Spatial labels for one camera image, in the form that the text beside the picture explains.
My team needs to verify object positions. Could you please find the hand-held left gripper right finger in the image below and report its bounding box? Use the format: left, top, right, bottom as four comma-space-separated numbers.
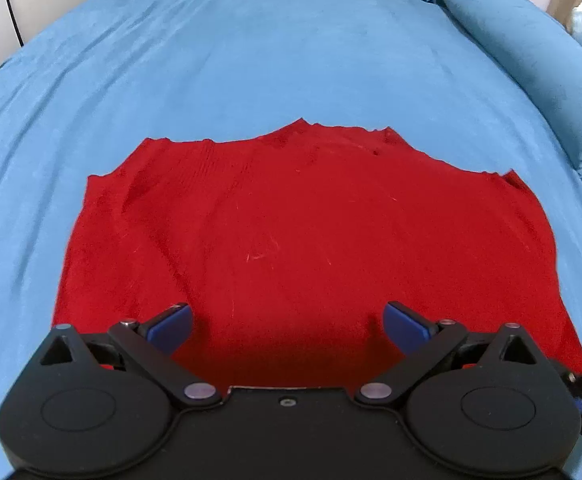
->
353, 301, 552, 408

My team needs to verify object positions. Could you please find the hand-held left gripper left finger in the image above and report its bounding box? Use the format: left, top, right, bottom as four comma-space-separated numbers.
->
38, 302, 222, 408

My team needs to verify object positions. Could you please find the red knitted sweater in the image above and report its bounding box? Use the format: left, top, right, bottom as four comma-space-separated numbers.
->
52, 117, 582, 396

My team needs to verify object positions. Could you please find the blue bed sheet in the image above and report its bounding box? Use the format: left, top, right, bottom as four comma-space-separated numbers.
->
0, 0, 582, 480

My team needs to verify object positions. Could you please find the rolled blue duvet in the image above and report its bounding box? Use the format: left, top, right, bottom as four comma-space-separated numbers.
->
396, 0, 582, 206

